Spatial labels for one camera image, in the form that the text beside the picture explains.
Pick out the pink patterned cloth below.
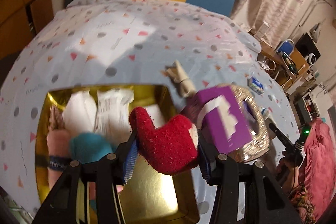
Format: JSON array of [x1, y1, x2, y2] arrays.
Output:
[[49, 106, 65, 132]]

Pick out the person's patterned clothing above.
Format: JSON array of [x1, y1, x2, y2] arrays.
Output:
[[287, 182, 319, 222]]

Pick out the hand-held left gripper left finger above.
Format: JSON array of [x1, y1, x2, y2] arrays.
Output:
[[33, 132, 138, 224]]

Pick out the dark green bottle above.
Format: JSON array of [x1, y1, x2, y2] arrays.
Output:
[[282, 53, 300, 75]]

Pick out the red fleece blanket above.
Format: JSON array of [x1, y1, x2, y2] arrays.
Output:
[[299, 118, 336, 219]]

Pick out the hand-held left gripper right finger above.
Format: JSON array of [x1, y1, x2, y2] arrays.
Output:
[[197, 132, 302, 224]]

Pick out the teal plush toy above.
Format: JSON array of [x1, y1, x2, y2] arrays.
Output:
[[70, 133, 118, 165]]

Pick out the glittery gold basket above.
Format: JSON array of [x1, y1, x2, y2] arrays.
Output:
[[228, 84, 271, 164]]

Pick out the clear plastic box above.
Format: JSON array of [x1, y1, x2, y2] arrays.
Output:
[[256, 22, 271, 40]]

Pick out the person's right hand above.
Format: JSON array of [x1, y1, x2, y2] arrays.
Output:
[[276, 157, 298, 191]]

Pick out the purple cardboard box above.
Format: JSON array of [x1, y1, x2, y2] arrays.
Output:
[[196, 86, 253, 154]]

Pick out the gold tin box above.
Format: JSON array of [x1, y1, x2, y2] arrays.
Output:
[[35, 84, 198, 224]]

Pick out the white plastic packet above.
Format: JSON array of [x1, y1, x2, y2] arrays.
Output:
[[94, 89, 135, 139]]

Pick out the white shelf unit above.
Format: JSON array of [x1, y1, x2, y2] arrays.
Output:
[[296, 93, 326, 123]]

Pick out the white round device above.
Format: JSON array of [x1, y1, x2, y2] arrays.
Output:
[[306, 53, 320, 65]]

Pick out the orange wooden wardrobe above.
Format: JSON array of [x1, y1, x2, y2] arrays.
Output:
[[0, 0, 54, 59]]

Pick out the red fuzzy sock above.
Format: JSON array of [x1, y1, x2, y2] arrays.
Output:
[[129, 106, 199, 176]]

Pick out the wooden desk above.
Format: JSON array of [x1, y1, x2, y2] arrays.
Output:
[[259, 40, 319, 88]]

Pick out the white cloth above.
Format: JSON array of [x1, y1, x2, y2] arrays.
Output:
[[143, 105, 168, 130]]

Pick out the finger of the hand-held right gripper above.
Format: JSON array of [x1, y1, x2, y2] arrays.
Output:
[[268, 122, 296, 152]]

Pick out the small blue packet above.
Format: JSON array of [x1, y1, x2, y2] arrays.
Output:
[[247, 76, 265, 95]]

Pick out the light blue printed bedsheet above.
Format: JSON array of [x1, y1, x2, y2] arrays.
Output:
[[0, 0, 301, 224]]

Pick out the dark blue printed band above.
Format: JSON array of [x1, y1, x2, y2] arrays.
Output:
[[36, 155, 73, 169]]

